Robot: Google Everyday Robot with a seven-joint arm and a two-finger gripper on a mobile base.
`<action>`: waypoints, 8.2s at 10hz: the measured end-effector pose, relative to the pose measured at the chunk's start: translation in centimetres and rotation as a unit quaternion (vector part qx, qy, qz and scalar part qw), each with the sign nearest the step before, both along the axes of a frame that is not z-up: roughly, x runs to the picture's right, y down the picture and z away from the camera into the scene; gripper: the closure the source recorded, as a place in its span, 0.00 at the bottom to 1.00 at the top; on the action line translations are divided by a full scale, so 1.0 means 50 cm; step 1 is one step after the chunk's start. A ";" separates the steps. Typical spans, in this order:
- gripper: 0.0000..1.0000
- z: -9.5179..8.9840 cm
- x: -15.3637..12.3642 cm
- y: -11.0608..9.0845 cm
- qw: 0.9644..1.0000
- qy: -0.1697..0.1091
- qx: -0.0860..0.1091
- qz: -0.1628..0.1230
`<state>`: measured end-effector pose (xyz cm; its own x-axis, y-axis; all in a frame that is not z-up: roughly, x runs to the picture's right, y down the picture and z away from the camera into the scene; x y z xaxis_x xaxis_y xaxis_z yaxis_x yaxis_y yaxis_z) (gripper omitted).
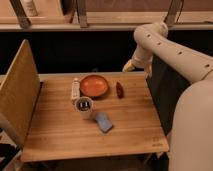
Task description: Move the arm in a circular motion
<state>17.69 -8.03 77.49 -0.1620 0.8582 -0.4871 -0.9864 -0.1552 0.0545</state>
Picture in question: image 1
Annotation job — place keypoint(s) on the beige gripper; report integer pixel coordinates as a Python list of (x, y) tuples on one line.
[(141, 58)]

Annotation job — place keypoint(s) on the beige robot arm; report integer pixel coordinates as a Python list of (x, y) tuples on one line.
[(191, 133)]

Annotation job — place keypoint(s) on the dark red oblong object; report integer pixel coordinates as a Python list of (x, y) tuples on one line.
[(119, 90)]

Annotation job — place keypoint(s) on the orange bowl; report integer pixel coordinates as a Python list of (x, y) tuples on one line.
[(94, 86)]

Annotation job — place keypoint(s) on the blue sponge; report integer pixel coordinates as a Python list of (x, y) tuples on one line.
[(103, 122)]

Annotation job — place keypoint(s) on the white tube bottle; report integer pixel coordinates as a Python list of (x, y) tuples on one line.
[(75, 89)]

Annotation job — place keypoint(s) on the white cup with batteries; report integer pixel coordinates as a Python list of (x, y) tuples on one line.
[(84, 106)]

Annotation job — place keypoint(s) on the wooden table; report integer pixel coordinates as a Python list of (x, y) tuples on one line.
[(59, 132)]

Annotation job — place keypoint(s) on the wooden side board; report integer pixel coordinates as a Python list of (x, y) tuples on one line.
[(18, 95)]

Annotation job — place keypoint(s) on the wooden shelf rail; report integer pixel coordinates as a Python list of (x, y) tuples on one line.
[(71, 15)]

